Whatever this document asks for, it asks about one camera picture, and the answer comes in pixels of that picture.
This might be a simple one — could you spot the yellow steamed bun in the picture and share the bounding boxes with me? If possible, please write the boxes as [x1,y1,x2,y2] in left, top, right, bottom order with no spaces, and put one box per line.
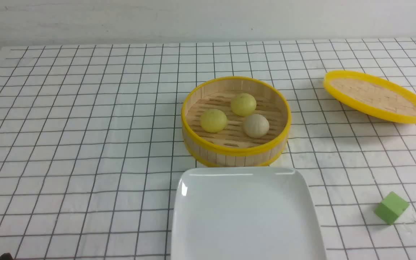
[200,109,228,133]
[230,93,256,117]

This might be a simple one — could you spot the beige steamed bun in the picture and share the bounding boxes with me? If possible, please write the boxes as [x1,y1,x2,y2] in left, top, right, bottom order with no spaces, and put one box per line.
[243,114,270,138]

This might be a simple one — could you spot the white square plate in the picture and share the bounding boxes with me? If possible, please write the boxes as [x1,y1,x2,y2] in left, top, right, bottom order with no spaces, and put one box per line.
[170,167,327,260]

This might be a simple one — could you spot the yellow bamboo steamer basket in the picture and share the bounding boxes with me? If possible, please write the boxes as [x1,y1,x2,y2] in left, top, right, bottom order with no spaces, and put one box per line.
[181,76,291,167]

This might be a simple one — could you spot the yellow bamboo steamer lid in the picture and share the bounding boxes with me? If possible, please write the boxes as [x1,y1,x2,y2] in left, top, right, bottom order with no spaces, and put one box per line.
[322,70,416,124]

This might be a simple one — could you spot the green wooden cube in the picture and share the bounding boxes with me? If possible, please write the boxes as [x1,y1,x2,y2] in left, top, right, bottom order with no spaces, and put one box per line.
[374,191,409,225]

